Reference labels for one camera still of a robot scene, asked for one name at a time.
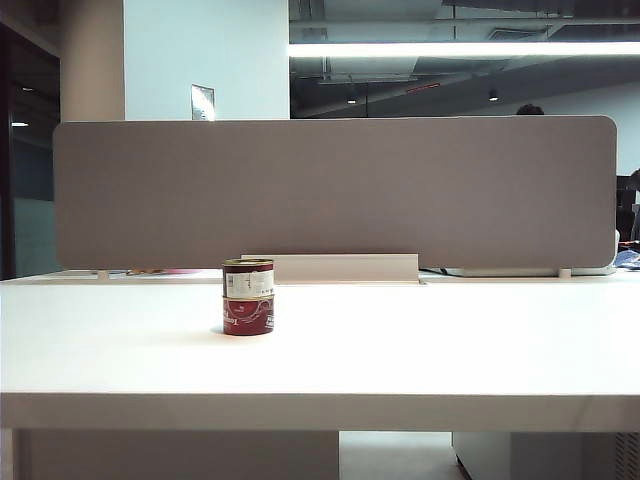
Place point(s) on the grey fabric desk divider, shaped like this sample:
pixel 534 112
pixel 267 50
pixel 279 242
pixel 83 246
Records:
pixel 330 195

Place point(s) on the blue patterned cloth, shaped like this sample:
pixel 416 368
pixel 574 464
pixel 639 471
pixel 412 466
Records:
pixel 630 260

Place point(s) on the white desk support panel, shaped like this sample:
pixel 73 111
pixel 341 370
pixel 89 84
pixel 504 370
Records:
pixel 175 455

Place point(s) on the red tomato can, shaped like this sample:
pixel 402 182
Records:
pixel 248 317

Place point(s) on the colourful papers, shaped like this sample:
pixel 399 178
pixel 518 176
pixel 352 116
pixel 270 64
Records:
pixel 155 272

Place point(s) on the tomato can with white label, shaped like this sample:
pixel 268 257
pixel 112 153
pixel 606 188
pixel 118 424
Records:
pixel 248 280

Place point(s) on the framed wall poster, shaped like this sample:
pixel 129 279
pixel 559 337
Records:
pixel 203 102

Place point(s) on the dark-haired person's head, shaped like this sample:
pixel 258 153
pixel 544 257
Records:
pixel 530 110

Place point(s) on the long ceiling light strip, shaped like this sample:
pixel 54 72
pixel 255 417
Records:
pixel 450 49

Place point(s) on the flat white device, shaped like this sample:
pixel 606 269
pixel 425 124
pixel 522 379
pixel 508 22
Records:
pixel 525 271

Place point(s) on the seated person in dark clothes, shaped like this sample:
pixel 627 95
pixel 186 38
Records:
pixel 628 210

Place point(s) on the white under-desk cabinet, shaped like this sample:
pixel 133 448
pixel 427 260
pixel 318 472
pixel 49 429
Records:
pixel 550 457

